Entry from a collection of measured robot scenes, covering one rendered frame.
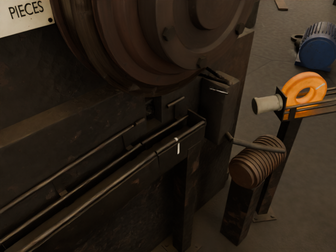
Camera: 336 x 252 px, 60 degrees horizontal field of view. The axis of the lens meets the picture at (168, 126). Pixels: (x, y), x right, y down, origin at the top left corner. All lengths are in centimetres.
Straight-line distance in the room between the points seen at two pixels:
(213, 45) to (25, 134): 43
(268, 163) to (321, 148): 99
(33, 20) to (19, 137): 23
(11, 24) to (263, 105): 78
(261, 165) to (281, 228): 57
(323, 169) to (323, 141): 26
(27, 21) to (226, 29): 38
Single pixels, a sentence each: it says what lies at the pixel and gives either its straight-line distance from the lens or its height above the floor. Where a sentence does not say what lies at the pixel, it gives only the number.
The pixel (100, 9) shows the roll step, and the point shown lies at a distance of 49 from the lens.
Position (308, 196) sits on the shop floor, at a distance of 175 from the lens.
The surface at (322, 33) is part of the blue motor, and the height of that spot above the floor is 32.
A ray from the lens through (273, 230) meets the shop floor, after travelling 155.
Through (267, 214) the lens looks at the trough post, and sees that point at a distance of 159.
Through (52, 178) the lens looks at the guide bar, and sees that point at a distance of 74.
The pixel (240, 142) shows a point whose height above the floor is 60.
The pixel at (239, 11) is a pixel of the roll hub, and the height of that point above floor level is 107.
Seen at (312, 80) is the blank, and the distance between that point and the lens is 109.
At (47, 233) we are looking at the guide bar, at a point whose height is 68.
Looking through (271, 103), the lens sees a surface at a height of 69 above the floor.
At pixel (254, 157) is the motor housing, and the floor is 53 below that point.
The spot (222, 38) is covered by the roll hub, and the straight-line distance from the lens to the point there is 64.
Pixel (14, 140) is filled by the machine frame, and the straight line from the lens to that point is 66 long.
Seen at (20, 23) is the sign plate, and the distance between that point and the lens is 61.
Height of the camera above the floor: 127
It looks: 40 degrees down
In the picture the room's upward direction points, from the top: straight up
